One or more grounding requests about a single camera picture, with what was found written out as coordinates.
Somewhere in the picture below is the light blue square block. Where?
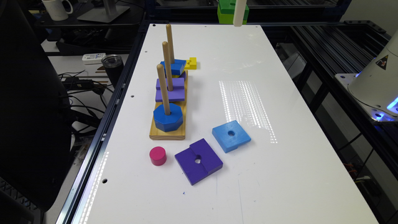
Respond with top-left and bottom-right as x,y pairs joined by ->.
212,120 -> 251,153

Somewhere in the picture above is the blue block on far peg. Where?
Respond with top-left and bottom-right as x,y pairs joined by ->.
170,59 -> 187,76

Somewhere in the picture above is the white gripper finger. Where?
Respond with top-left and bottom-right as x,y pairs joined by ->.
233,0 -> 247,27

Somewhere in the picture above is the black tumbler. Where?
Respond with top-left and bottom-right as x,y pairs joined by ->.
101,54 -> 124,87

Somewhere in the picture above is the white remote control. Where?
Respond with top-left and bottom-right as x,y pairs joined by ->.
82,53 -> 106,65

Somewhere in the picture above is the white mug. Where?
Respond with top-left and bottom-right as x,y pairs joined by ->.
42,0 -> 73,21

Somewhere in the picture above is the monitor stand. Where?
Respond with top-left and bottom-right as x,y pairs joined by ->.
77,0 -> 130,23

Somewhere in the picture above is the black chair back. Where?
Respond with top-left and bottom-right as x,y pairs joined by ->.
1,1 -> 71,212

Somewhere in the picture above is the purple square block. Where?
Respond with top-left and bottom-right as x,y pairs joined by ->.
175,139 -> 223,185

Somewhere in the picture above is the near wooden peg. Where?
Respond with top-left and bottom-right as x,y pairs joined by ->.
157,64 -> 171,116

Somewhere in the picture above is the green wooden block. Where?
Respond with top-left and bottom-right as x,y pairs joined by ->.
217,0 -> 249,25

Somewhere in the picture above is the purple block on peg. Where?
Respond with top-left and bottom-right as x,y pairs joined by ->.
155,78 -> 185,102

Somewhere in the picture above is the blue octagon block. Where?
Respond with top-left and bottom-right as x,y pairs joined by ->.
154,103 -> 183,132

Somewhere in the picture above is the middle wooden peg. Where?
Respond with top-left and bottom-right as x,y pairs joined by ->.
162,41 -> 174,91

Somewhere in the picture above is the wooden peg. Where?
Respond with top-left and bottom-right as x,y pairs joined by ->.
166,24 -> 175,63
157,64 -> 171,116
162,41 -> 174,91

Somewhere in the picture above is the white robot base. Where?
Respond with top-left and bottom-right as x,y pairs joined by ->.
335,34 -> 397,123

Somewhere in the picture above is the wooden peg base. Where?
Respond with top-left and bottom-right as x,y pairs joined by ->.
149,70 -> 188,140

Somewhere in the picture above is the far wooden peg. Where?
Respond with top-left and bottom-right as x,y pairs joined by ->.
166,24 -> 175,63

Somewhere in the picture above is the pink cylinder block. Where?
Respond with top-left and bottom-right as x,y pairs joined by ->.
149,146 -> 167,166

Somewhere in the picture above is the yellow wooden block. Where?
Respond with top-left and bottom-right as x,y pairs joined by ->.
184,57 -> 197,70

